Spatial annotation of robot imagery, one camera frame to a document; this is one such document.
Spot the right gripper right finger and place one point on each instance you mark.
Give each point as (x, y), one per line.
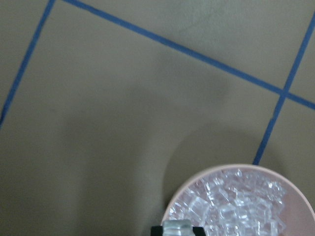
(198, 231)

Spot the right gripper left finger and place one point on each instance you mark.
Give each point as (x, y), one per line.
(157, 231)

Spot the pink bowl of ice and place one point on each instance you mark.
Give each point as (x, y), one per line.
(242, 200)

